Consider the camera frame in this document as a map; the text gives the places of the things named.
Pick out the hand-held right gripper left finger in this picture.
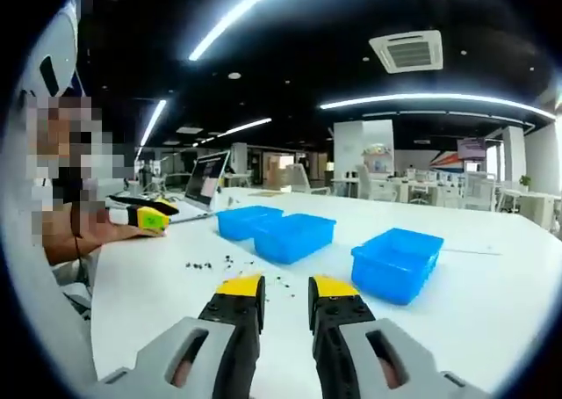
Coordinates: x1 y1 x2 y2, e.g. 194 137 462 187
85 273 267 399

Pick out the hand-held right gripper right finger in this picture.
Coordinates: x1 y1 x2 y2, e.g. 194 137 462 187
306 274 495 399

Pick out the blue plastic bin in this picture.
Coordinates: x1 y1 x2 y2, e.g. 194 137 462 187
216 204 285 242
253 213 338 266
350 227 444 307

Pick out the person's left hand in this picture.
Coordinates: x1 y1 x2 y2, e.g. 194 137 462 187
108 224 169 243

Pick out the white laptop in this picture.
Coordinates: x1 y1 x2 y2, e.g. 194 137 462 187
169 150 232 224

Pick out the long ceiling light strip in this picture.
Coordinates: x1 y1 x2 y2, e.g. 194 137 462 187
188 0 304 62
192 117 272 145
139 98 168 148

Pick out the person's white shirt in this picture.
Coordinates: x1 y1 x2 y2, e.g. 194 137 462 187
2 108 100 382

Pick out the brown boxes stack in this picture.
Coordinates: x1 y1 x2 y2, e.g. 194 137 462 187
265 155 291 189

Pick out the white office chair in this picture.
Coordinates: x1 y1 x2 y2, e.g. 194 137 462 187
355 164 387 200
285 163 330 196

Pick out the row of white office desks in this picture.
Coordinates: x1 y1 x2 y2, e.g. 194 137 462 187
331 170 558 229

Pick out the curved ceiling light strip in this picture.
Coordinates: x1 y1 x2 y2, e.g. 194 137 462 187
319 93 557 121

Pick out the white ceiling air vent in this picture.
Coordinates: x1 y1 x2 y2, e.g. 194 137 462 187
368 29 443 74

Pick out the red blue wall banner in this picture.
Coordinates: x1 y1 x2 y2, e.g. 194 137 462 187
429 150 466 171

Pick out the purple wall screen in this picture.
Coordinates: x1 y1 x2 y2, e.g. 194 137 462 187
456 137 486 159

